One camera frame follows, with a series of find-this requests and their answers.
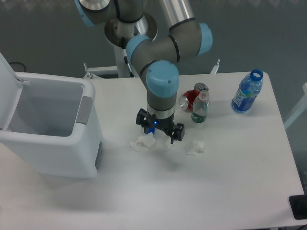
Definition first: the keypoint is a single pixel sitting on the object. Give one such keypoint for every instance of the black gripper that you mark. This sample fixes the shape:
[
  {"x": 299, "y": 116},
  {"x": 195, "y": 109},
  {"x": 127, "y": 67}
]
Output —
[{"x": 174, "y": 131}]

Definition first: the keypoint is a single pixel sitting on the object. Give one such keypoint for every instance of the paper ball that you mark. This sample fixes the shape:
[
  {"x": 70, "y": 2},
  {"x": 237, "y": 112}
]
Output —
[
  {"x": 195, "y": 147},
  {"x": 167, "y": 143},
  {"x": 144, "y": 142}
]

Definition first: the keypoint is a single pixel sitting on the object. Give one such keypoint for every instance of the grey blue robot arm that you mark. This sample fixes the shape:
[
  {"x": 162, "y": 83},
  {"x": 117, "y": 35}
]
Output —
[{"x": 154, "y": 61}]

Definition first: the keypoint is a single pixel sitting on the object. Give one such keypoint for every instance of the blue bottle cap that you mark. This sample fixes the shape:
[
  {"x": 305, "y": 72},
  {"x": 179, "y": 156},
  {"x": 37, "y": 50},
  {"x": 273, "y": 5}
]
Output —
[{"x": 151, "y": 130}]

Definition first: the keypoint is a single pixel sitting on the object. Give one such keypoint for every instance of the crushed red soda can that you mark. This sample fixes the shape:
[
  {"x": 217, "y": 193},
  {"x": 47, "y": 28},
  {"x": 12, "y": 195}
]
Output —
[{"x": 187, "y": 99}]

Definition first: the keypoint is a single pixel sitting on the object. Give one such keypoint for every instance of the clear green label bottle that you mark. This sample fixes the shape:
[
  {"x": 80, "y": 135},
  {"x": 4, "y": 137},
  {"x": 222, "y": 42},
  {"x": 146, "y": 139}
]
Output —
[{"x": 200, "y": 107}]

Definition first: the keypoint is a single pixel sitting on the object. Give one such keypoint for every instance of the blue plastic bottle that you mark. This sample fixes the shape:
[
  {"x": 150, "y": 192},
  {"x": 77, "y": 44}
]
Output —
[{"x": 248, "y": 90}]

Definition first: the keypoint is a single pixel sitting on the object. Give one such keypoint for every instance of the white trash bin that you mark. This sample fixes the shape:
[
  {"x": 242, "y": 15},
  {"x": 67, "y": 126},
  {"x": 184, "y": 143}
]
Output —
[{"x": 50, "y": 122}]

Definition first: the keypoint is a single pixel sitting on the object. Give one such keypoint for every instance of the black device at edge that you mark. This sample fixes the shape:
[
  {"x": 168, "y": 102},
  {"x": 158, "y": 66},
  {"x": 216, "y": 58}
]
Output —
[{"x": 298, "y": 205}]

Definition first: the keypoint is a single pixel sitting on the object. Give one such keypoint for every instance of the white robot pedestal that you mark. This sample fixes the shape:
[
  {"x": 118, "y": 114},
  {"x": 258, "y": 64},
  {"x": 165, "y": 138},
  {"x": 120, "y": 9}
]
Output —
[{"x": 120, "y": 62}]

